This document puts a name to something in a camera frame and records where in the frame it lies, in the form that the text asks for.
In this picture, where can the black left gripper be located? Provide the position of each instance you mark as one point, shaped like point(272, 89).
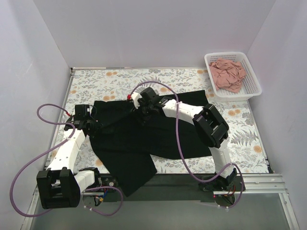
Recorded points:
point(90, 125)

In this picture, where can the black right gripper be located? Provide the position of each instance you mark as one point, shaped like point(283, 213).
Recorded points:
point(144, 106)

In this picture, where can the black t shirt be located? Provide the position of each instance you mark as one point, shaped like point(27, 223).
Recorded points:
point(125, 146)

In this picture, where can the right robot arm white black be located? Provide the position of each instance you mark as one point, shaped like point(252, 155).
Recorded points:
point(210, 126)

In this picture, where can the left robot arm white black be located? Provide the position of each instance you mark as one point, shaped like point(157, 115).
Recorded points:
point(59, 186)

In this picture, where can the pink t shirt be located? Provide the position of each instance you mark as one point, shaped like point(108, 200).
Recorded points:
point(227, 75)

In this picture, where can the white plastic basket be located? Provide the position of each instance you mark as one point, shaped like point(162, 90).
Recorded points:
point(250, 85)

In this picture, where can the floral tablecloth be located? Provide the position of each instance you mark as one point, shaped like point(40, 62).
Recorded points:
point(244, 143)

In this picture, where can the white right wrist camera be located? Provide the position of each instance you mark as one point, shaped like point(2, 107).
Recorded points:
point(134, 97)

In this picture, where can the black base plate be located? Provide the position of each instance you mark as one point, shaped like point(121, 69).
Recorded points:
point(171, 187)

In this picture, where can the aluminium frame rail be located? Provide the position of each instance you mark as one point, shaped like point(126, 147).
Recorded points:
point(176, 202)

